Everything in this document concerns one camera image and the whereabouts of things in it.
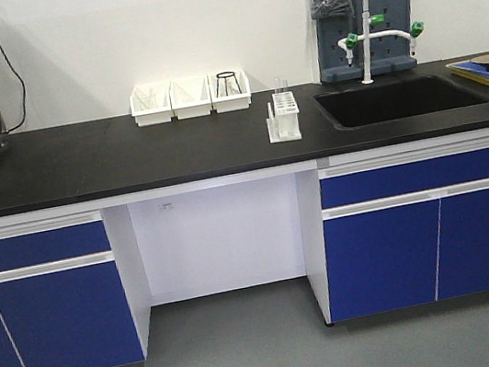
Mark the white storage bin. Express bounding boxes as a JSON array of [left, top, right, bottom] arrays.
[[130, 81, 174, 127], [169, 75, 212, 120], [207, 70, 252, 113]]

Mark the right blue cabinet unit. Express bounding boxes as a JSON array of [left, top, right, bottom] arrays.
[[319, 146, 489, 324]]

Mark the white test tube rack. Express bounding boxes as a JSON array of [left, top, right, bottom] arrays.
[[266, 91, 302, 143]]

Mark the middle white storage bin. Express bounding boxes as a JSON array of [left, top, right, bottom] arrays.
[[169, 75, 212, 120]]

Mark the grey pegboard drying rack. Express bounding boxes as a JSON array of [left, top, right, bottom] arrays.
[[310, 0, 417, 83]]

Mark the left white storage bin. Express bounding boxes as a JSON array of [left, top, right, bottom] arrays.
[[130, 81, 174, 127]]

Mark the black wire tripod stand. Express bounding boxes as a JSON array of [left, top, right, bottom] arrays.
[[215, 71, 242, 97]]

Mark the right white storage bin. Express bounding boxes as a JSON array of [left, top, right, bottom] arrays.
[[207, 70, 252, 113]]

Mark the black power cable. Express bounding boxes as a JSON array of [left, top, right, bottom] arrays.
[[0, 0, 33, 134]]

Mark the white gooseneck lab faucet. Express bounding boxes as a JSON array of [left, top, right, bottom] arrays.
[[337, 0, 425, 85]]

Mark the black lab sink basin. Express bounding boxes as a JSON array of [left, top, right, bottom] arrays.
[[314, 75, 488, 129]]

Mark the clear glass test tube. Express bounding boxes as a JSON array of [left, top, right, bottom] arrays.
[[274, 77, 282, 94], [280, 78, 290, 94]]

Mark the blue cabinet unit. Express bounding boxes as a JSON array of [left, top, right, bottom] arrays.
[[319, 146, 489, 324], [0, 212, 146, 367]]

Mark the left blue cabinet unit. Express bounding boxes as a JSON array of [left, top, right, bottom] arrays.
[[0, 212, 146, 367]]

